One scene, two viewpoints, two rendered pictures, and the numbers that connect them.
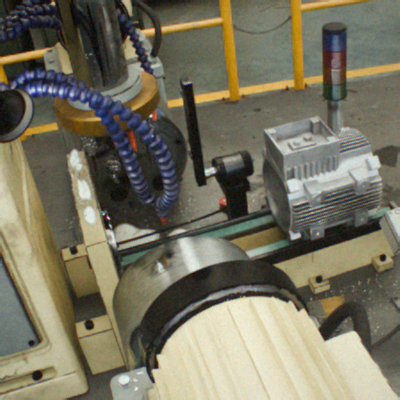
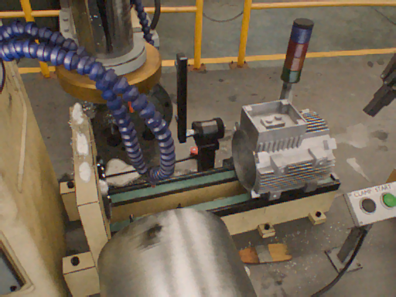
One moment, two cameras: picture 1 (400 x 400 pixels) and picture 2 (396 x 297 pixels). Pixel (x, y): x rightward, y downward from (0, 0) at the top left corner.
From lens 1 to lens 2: 39 cm
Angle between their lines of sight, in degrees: 7
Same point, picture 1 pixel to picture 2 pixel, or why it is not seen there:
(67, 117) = (66, 80)
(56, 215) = (61, 145)
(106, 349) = (88, 281)
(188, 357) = not seen: outside the picture
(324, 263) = (272, 215)
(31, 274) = (15, 233)
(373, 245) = (312, 204)
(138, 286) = (124, 257)
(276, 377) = not seen: outside the picture
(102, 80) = (106, 47)
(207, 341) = not seen: outside the picture
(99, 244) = (90, 203)
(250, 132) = (215, 97)
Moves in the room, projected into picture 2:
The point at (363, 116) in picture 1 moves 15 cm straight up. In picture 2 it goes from (299, 93) to (308, 62)
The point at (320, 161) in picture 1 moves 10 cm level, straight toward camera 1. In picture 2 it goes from (287, 139) to (289, 170)
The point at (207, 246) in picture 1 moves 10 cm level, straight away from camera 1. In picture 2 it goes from (194, 221) to (189, 176)
